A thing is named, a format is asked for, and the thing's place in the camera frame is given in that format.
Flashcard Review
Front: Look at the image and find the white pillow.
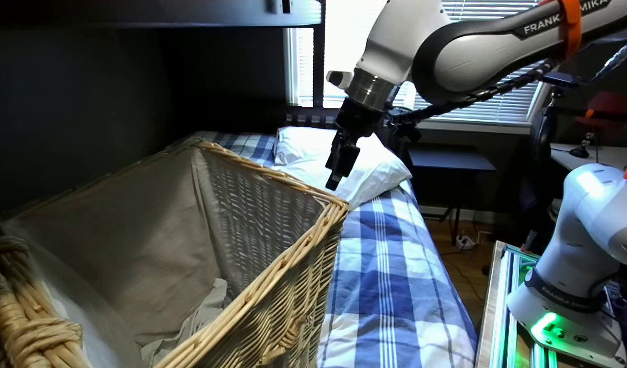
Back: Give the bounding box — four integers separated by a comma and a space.
272, 126, 414, 209

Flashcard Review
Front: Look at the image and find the wooden robot platform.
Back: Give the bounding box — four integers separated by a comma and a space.
474, 240, 627, 368

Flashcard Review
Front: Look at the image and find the blue plaid bed sheet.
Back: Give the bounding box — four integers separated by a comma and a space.
188, 130, 480, 368

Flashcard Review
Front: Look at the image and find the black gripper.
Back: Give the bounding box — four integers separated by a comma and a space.
322, 99, 389, 192

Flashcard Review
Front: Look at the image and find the red object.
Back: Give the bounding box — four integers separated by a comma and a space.
574, 90, 627, 138

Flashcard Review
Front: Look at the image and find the small dark bench table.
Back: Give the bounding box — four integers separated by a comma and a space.
406, 145, 498, 232

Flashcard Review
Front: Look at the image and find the black cable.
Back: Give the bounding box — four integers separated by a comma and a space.
392, 59, 555, 128

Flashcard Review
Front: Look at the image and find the white desk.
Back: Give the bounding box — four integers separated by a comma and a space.
547, 141, 627, 176

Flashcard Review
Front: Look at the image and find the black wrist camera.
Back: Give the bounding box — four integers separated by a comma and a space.
375, 109, 423, 155

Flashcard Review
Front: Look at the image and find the white power strip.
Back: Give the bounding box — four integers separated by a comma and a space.
453, 232, 480, 250

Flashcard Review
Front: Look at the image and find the dark wooden bunk bed frame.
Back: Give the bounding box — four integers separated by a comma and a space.
0, 0, 411, 159

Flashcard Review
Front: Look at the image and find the wicker laundry basket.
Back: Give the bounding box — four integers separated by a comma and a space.
0, 140, 354, 368

